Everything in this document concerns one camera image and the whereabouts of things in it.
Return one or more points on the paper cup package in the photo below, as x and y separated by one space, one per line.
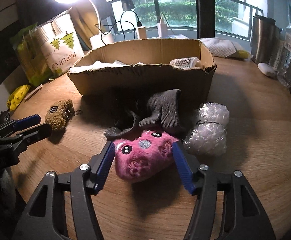
59 43

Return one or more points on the small wooden stick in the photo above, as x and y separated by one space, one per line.
33 92

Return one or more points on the pink plush toy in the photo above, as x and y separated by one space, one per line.
139 159

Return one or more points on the yellow packet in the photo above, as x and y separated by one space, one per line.
17 96

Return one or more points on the green plastic package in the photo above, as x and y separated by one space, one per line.
26 46

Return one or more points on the steel thermos mug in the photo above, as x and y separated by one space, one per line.
263 38

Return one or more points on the bubble wrap roll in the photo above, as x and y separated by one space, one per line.
208 135

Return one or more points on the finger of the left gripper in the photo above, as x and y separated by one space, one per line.
12 126
20 141

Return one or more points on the white charger with black cable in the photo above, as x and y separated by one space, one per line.
141 31

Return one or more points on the brown cardboard box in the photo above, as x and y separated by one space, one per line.
147 65

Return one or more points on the white desk lamp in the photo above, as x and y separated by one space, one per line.
87 22

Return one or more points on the white earbuds case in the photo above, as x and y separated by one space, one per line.
267 70

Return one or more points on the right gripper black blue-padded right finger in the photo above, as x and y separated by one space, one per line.
243 216

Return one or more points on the brown plush toy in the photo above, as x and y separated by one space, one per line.
60 113

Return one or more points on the grey sock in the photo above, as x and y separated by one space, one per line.
137 113

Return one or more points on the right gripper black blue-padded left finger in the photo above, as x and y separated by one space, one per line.
44 216

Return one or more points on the white tissue packet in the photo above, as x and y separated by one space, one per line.
225 48

